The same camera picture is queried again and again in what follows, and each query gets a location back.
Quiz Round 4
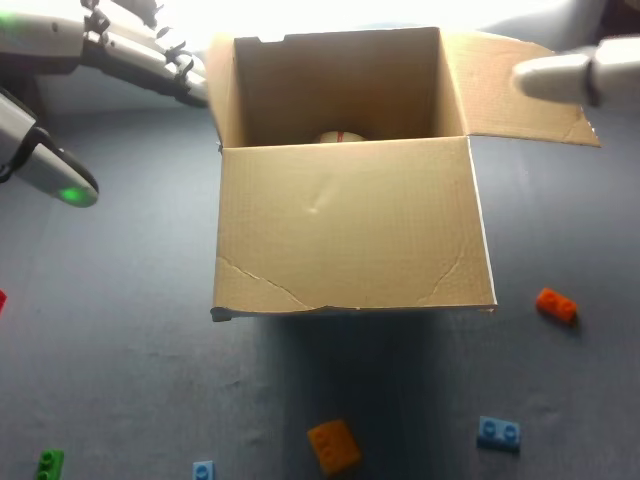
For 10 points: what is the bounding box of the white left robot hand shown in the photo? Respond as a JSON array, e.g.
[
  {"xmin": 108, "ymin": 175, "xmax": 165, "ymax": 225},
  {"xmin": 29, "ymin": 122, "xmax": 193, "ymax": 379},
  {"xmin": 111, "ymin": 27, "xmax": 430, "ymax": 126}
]
[{"xmin": 0, "ymin": 0, "xmax": 210, "ymax": 209}]

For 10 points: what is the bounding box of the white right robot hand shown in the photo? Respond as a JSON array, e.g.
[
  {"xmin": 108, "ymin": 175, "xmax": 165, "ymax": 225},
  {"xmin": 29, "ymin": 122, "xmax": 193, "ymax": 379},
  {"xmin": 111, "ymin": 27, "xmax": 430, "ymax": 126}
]
[{"xmin": 512, "ymin": 35, "xmax": 640, "ymax": 109}]

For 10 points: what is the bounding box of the pink strawberry toy cake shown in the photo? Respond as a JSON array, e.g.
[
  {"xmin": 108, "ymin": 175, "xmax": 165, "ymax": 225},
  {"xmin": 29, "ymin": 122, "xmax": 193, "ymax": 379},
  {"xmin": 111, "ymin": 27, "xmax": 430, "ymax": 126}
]
[{"xmin": 313, "ymin": 128, "xmax": 366, "ymax": 145}]

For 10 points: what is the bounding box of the brown cardboard box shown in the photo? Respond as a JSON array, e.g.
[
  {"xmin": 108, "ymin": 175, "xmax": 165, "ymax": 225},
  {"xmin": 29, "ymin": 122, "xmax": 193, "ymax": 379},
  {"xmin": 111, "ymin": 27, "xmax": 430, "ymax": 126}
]
[{"xmin": 205, "ymin": 25, "xmax": 603, "ymax": 324}]

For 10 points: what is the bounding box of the orange toy brick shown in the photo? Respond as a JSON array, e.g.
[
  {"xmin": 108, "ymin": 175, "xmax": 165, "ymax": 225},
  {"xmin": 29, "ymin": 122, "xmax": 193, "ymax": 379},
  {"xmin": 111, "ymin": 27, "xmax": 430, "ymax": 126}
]
[{"xmin": 534, "ymin": 287, "xmax": 579, "ymax": 325}]

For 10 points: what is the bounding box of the grey table cloth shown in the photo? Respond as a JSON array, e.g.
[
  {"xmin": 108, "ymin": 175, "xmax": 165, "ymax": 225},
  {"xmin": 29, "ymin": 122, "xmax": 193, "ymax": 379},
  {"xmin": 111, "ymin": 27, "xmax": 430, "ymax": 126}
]
[{"xmin": 0, "ymin": 19, "xmax": 640, "ymax": 480}]

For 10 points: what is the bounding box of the green toy brick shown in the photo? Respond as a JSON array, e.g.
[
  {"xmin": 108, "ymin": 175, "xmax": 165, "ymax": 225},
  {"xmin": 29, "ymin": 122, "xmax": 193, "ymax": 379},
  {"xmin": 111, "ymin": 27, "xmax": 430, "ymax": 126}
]
[{"xmin": 34, "ymin": 449, "xmax": 65, "ymax": 480}]

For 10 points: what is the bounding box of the yellow toy brick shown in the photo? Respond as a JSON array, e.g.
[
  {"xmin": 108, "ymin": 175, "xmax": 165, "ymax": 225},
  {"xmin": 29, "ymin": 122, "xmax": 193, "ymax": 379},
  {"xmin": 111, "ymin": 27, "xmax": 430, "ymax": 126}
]
[{"xmin": 306, "ymin": 419, "xmax": 363, "ymax": 476}]

